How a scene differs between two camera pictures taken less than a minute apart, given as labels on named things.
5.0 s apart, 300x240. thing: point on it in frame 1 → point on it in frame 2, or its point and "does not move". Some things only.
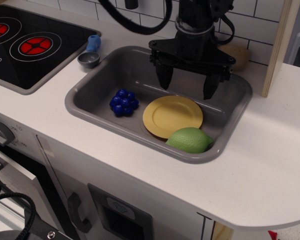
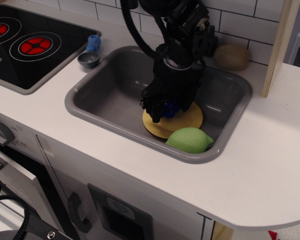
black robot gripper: [199, 51] → [167, 84]
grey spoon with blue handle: [90, 58] does not move
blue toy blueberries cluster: [124, 103] → [169, 109]
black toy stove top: [27, 49] does not move
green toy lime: [190, 139] does not move
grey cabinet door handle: [73, 202] does not move
